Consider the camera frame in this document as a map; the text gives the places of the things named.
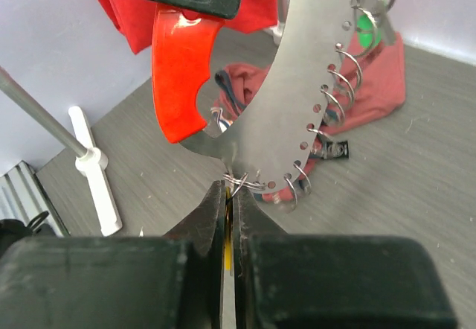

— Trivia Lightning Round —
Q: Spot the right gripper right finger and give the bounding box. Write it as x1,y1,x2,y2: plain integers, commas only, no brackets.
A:
233,190,458,328

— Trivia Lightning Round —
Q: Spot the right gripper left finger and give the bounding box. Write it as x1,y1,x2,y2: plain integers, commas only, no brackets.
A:
1,181,226,328

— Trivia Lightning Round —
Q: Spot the metal key organizer red handle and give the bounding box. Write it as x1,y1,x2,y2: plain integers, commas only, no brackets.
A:
151,0,373,211

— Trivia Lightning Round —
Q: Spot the green tag key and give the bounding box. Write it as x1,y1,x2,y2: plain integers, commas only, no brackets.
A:
357,14,381,48

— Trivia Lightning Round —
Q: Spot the yellow tag key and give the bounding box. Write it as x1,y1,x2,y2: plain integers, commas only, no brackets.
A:
224,187,233,272

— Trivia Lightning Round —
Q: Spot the bright red cloth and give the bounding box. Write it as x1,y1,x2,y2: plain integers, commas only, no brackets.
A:
91,0,283,55

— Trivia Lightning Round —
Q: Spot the metal clothes rack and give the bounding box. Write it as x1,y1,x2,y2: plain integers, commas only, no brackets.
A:
1,68,123,237

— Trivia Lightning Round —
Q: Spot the dusty red shirt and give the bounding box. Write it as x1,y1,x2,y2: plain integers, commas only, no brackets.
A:
210,34,406,203

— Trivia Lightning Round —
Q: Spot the grey slotted cable duct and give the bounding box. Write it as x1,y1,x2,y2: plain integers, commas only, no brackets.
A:
1,161,70,237

